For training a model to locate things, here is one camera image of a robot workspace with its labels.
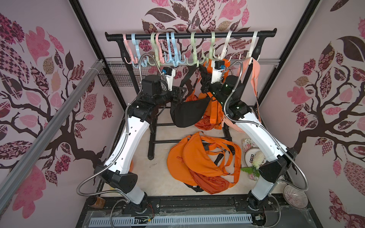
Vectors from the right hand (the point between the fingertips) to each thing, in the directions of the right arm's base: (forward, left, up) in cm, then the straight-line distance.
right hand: (204, 70), depth 63 cm
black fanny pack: (-2, +9, -26) cm, 27 cm away
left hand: (-5, +10, -8) cm, 14 cm away
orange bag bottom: (-25, -6, -49) cm, 55 cm away
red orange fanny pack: (-37, -5, -47) cm, 60 cm away
